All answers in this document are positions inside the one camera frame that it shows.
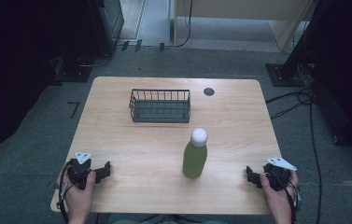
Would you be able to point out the dark cabinet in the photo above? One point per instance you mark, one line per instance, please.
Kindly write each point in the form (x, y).
(106, 25)

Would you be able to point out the dark round table grommet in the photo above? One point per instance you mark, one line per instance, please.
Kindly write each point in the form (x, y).
(209, 91)

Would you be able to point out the person's right hand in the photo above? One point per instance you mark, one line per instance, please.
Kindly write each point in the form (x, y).
(278, 200)

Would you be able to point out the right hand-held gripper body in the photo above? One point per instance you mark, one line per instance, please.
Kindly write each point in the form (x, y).
(278, 177)

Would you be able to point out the short black tape strip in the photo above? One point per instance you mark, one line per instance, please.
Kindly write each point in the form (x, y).
(162, 47)
(138, 45)
(125, 45)

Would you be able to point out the green bottle with white cap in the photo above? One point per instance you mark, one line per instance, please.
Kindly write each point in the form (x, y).
(194, 160)

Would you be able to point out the black stand with base plate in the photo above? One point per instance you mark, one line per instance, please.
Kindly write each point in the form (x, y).
(288, 73)

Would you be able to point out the dark stand base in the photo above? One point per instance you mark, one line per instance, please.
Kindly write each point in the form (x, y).
(74, 72)

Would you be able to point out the person's clothing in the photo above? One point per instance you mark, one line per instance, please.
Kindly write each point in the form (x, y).
(164, 219)

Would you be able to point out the light wooden furniture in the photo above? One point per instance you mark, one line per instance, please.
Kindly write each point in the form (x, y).
(242, 7)

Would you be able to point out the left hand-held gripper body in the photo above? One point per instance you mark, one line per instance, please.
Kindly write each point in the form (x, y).
(78, 172)

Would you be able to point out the person's left hand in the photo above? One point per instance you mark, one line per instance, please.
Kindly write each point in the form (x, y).
(78, 199)

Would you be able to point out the black curtain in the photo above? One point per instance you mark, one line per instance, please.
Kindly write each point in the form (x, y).
(24, 46)
(348, 62)

